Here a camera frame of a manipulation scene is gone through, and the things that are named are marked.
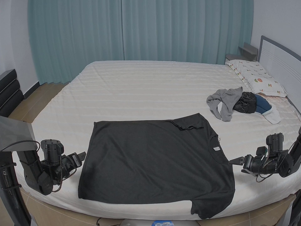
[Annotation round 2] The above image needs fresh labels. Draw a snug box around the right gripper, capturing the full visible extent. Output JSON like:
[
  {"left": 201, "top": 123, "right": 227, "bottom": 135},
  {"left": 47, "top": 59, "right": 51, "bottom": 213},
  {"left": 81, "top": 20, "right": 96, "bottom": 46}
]
[{"left": 228, "top": 155, "right": 261, "bottom": 176}]

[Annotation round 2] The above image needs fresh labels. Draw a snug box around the black chest of drawers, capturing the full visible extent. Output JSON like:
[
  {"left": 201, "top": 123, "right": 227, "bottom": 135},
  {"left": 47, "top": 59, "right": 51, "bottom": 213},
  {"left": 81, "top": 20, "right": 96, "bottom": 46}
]
[{"left": 0, "top": 69, "right": 25, "bottom": 118}]

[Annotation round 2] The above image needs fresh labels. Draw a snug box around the white garment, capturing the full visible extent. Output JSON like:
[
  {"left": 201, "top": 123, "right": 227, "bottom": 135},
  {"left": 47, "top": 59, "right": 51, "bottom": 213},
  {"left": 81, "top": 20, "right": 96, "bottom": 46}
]
[{"left": 262, "top": 106, "right": 281, "bottom": 125}]

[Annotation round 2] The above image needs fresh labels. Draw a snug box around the grey garment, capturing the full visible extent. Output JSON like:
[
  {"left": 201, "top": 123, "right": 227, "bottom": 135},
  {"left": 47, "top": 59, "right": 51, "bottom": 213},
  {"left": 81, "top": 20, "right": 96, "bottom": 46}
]
[{"left": 206, "top": 87, "right": 244, "bottom": 122}]

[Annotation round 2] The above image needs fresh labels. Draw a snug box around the black T-shirt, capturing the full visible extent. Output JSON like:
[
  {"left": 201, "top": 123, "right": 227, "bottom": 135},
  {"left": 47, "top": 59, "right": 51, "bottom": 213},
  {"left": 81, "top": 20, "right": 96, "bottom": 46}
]
[{"left": 78, "top": 113, "right": 235, "bottom": 220}]

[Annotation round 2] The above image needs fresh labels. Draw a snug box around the black cable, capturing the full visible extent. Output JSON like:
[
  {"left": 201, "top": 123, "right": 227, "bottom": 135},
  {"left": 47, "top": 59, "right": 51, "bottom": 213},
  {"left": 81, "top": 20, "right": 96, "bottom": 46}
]
[
  {"left": 255, "top": 173, "right": 273, "bottom": 183},
  {"left": 53, "top": 166, "right": 78, "bottom": 193},
  {"left": 0, "top": 140, "right": 40, "bottom": 152}
]

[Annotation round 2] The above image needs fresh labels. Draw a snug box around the white printed pillow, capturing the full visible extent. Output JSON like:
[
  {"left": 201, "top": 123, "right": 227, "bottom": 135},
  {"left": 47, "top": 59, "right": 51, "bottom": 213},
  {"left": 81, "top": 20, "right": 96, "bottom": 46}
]
[{"left": 225, "top": 59, "right": 289, "bottom": 97}]

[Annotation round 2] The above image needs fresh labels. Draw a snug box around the grey bedside table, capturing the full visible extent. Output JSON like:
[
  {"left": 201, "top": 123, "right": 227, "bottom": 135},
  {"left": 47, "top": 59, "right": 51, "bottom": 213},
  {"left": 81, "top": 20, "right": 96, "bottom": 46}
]
[{"left": 226, "top": 42, "right": 259, "bottom": 62}]

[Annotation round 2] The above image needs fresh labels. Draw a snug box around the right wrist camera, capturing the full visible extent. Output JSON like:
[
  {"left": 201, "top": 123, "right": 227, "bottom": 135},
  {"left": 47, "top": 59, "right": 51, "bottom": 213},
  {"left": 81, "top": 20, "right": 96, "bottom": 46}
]
[{"left": 256, "top": 146, "right": 268, "bottom": 158}]

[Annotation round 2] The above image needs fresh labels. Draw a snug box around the blue-green curtain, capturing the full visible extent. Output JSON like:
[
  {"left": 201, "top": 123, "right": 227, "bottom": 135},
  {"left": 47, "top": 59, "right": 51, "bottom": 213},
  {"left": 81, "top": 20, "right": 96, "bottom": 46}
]
[
  {"left": 121, "top": 0, "right": 255, "bottom": 65},
  {"left": 28, "top": 0, "right": 124, "bottom": 85}
]

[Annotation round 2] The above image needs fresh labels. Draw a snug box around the black shiny garment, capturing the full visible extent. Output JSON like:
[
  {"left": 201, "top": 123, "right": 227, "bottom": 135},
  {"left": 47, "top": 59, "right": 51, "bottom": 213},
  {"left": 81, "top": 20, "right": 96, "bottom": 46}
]
[{"left": 233, "top": 91, "right": 257, "bottom": 114}]

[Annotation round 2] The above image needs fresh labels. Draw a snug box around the bed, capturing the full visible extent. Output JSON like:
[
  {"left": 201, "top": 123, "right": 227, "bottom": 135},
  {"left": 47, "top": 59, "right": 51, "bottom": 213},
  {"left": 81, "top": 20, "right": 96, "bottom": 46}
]
[{"left": 20, "top": 35, "right": 301, "bottom": 221}]

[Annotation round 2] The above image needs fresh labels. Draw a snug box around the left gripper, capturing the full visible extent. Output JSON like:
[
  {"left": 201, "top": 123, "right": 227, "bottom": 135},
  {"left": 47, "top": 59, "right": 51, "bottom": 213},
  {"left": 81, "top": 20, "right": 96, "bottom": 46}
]
[{"left": 62, "top": 152, "right": 86, "bottom": 174}]

